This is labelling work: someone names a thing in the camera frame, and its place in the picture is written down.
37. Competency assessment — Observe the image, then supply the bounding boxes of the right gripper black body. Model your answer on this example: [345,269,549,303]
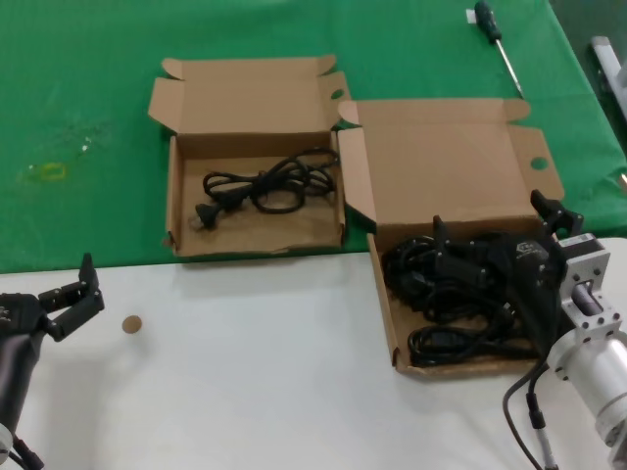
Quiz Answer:
[481,231,570,357]

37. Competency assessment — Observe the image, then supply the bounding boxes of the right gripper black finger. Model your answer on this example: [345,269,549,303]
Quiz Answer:
[530,188,585,241]
[432,213,485,284]

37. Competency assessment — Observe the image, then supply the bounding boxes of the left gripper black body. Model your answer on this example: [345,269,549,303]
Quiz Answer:
[0,292,51,340]

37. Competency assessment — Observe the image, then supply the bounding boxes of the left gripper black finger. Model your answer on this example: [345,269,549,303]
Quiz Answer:
[37,252,107,344]

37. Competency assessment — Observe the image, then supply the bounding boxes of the black power cable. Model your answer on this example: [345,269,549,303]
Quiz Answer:
[407,320,543,368]
[380,233,513,325]
[194,147,341,232]

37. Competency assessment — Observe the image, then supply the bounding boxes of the open brown cardboard box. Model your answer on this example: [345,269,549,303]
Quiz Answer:
[336,97,568,378]

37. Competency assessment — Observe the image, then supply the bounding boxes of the cardboard box with torn edge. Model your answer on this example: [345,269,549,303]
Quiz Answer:
[148,53,355,259]

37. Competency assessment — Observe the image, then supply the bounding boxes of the silver metal bar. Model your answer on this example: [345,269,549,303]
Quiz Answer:
[589,35,627,119]

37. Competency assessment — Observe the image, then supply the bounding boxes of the white table cloth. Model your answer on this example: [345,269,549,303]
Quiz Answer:
[0,234,627,470]

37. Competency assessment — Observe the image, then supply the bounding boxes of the green felt table cloth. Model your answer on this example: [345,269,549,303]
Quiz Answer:
[0,0,627,274]

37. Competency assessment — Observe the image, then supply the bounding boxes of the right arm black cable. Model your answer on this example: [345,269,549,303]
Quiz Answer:
[501,358,560,470]

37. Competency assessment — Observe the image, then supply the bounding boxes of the green black handled screwdriver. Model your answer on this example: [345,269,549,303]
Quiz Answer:
[473,0,526,100]

